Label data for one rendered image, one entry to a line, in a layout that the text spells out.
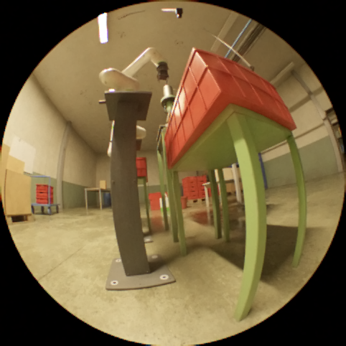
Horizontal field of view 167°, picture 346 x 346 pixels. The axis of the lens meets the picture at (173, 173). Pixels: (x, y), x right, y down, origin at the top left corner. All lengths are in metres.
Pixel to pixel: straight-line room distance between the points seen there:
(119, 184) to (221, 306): 0.59
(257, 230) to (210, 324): 0.31
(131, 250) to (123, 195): 0.24
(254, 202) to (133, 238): 0.46
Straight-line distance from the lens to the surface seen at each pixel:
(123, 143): 0.56
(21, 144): 4.82
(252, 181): 0.20
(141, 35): 3.92
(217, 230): 0.93
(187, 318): 0.44
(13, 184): 2.28
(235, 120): 0.23
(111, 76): 0.81
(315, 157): 5.56
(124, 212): 0.51
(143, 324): 0.45
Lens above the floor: 0.38
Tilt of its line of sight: 11 degrees up
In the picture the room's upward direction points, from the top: 6 degrees counter-clockwise
